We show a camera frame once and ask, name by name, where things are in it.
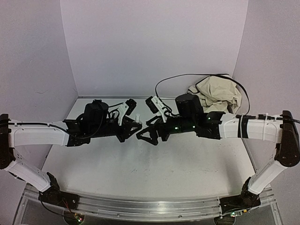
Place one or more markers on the aluminium table edge rail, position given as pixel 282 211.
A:
pixel 121 97

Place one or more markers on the small circuit board left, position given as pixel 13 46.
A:
pixel 75 217

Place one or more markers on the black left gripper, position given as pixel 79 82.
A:
pixel 126 133

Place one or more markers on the beige jacket cloth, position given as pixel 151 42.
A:
pixel 218 94

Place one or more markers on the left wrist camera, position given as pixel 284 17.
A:
pixel 124 109

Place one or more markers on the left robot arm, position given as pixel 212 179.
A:
pixel 19 133

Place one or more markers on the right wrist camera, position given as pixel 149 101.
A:
pixel 159 109

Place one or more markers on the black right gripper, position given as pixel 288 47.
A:
pixel 161 131

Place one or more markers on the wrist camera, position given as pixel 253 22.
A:
pixel 159 109
pixel 124 109

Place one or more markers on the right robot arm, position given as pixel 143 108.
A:
pixel 279 129

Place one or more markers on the clear nail polish bottle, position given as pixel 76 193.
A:
pixel 138 119

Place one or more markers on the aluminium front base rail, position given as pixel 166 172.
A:
pixel 154 210

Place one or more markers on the small circuit board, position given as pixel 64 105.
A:
pixel 75 217
pixel 237 213

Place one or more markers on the small circuit board right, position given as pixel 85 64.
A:
pixel 237 213

